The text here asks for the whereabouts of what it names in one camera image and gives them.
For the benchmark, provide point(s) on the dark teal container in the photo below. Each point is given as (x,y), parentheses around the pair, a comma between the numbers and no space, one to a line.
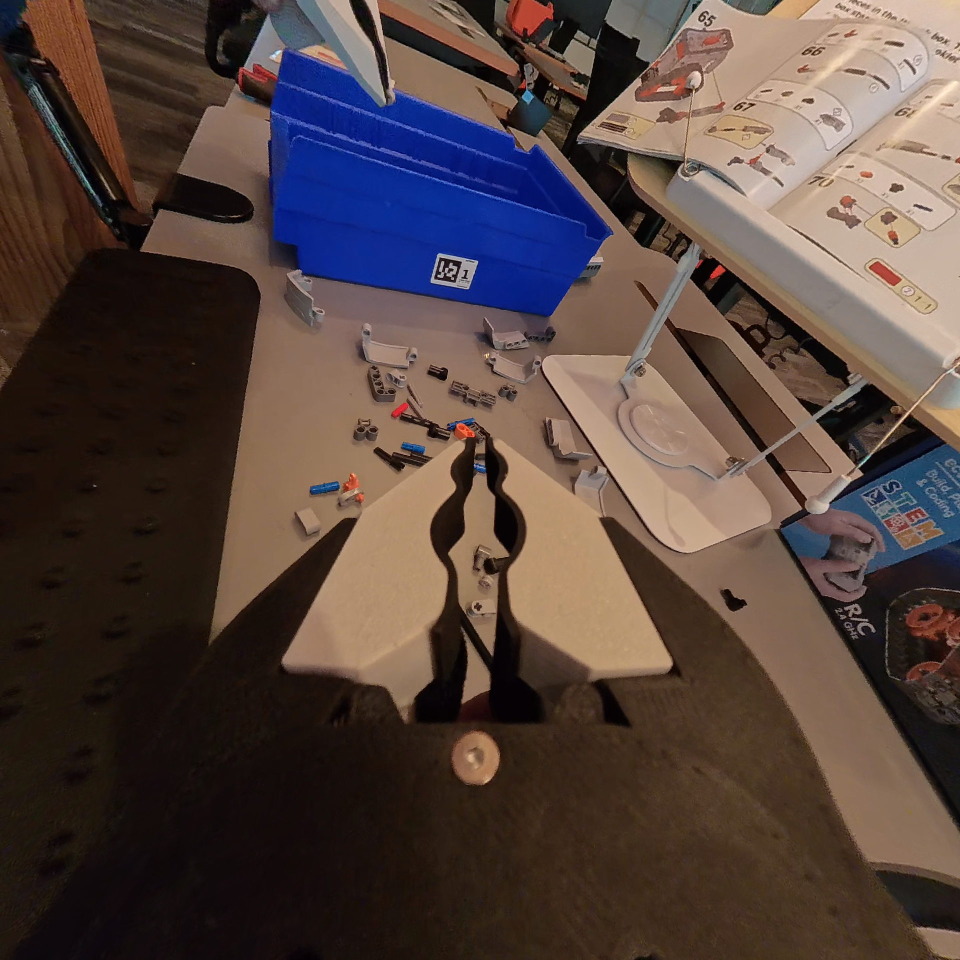
(531,114)

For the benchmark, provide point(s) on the dark grey double cross block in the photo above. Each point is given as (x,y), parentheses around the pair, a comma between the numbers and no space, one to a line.
(472,394)

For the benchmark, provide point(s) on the black connector with blue pin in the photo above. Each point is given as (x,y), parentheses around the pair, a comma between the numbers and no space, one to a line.
(499,564)

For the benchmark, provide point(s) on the orange plastic case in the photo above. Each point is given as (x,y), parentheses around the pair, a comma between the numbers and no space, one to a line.
(529,19)

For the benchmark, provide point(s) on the grey toy hub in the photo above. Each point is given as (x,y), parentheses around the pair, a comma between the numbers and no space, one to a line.
(590,268)

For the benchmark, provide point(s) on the long black axle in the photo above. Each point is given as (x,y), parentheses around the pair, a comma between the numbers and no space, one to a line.
(480,645)

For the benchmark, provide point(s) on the light grey boxy panel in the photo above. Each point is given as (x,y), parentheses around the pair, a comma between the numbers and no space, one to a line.
(566,439)

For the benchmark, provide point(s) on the dark grey double connector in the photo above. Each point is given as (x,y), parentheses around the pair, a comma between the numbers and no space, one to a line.
(366,430)

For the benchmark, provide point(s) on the white book stand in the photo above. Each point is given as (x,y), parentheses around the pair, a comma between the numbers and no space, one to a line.
(585,405)

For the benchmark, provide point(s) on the instruction booklet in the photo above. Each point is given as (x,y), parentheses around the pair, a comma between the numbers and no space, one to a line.
(825,112)

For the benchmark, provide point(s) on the light grey cross connector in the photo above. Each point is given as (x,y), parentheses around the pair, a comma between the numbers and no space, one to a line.
(480,607)

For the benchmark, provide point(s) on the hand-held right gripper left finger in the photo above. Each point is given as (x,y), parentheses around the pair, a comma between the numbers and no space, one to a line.
(367,600)

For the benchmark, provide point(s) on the blue storage bin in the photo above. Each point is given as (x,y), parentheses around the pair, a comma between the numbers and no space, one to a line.
(375,210)

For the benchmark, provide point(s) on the black chair armrest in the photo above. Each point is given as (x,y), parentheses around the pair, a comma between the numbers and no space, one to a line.
(202,201)

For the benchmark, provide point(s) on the black dimpled pad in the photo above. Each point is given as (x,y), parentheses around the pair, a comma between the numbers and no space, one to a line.
(112,450)

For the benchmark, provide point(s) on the short dark grey angled beam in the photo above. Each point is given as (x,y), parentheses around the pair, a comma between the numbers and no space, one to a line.
(381,385)

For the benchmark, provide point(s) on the light grey panel with holes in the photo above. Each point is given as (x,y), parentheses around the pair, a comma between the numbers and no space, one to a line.
(504,337)

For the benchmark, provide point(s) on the printed toy box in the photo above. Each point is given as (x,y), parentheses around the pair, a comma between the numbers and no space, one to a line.
(900,600)

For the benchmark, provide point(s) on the pile of small technic pieces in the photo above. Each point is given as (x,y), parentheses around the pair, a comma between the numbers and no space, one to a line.
(397,457)

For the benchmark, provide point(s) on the light grey curved panel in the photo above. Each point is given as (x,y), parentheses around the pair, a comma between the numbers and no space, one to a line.
(591,487)
(388,351)
(511,367)

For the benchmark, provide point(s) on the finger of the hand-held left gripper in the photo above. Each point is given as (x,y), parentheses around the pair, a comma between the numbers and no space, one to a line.
(337,30)
(381,45)

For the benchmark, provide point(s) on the small black clip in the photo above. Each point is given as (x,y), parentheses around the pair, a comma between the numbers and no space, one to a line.
(733,600)

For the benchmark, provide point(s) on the small light grey block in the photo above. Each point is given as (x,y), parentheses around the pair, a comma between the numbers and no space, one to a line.
(307,523)

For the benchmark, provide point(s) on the background wooden table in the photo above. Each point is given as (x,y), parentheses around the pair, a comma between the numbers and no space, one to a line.
(450,37)

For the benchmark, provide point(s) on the dark grey straight beam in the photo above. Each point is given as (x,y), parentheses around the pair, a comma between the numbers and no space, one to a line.
(540,335)

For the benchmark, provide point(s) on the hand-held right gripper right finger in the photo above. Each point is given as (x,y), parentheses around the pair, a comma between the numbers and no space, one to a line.
(585,600)

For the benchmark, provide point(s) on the grey angled pin connector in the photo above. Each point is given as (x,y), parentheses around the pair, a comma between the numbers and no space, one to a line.
(481,556)

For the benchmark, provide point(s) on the wooden pillar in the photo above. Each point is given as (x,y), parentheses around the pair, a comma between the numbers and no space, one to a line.
(82,75)

